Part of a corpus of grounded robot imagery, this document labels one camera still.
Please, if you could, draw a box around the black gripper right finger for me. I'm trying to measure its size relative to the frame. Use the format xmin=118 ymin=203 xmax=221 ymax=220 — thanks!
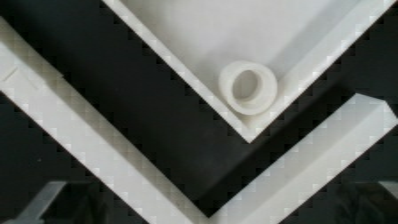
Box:
xmin=379 ymin=181 xmax=398 ymax=200

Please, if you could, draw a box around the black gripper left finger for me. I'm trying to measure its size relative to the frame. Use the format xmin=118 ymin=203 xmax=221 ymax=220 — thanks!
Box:
xmin=13 ymin=181 xmax=66 ymax=224

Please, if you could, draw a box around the white square tabletop part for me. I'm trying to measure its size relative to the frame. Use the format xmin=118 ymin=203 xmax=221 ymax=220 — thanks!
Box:
xmin=102 ymin=0 xmax=397 ymax=141

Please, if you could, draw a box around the white U-shaped obstacle fence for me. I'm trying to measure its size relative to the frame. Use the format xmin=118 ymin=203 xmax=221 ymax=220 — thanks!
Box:
xmin=0 ymin=18 xmax=398 ymax=224

